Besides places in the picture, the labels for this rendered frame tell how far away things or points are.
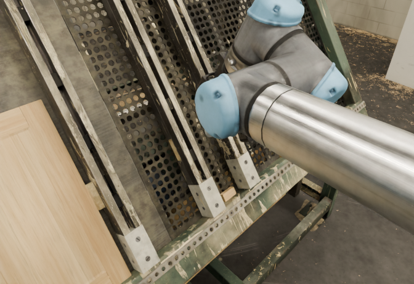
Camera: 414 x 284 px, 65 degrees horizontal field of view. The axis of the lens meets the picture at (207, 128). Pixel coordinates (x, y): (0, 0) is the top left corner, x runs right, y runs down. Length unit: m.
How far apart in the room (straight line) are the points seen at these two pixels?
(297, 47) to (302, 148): 0.20
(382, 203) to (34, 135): 0.85
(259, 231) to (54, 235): 1.54
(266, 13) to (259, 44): 0.05
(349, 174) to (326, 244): 2.03
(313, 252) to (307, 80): 1.87
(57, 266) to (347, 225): 1.91
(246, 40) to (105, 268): 0.76
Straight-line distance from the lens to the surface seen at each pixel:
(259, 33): 0.51
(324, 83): 0.47
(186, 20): 1.20
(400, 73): 4.48
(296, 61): 0.46
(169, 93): 1.07
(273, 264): 1.94
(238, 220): 1.22
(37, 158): 0.97
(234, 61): 0.56
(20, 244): 0.98
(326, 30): 1.85
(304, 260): 2.21
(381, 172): 0.29
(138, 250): 1.01
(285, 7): 0.50
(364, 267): 2.31
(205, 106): 0.39
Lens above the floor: 1.80
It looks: 35 degrees down
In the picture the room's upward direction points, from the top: straight up
